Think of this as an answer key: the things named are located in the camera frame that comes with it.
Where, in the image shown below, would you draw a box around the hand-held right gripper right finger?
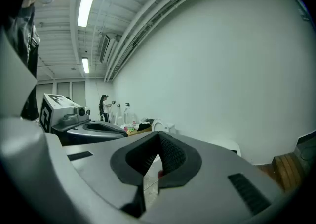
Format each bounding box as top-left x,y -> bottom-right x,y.
142,131 -> 287,224

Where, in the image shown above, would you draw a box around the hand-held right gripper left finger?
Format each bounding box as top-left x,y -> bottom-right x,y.
63,131 -> 160,219

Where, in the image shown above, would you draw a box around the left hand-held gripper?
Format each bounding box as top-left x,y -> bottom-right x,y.
39,93 -> 129,145

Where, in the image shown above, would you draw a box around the white toilet with raised lid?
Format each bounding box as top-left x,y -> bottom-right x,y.
152,118 -> 176,134

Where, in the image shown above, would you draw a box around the long ceiling light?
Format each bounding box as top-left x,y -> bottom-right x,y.
77,0 -> 102,28
81,57 -> 90,74

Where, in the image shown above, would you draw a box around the wooden slatted step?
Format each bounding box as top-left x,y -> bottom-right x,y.
256,152 -> 306,192

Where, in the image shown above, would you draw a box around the ceiling air conditioner unit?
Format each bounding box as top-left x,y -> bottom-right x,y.
98,34 -> 118,64

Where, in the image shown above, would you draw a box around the person in black shirt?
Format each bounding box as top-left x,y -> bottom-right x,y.
4,2 -> 41,121

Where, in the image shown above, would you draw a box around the white ceiling pipes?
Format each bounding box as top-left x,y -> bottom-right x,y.
103,0 -> 255,82

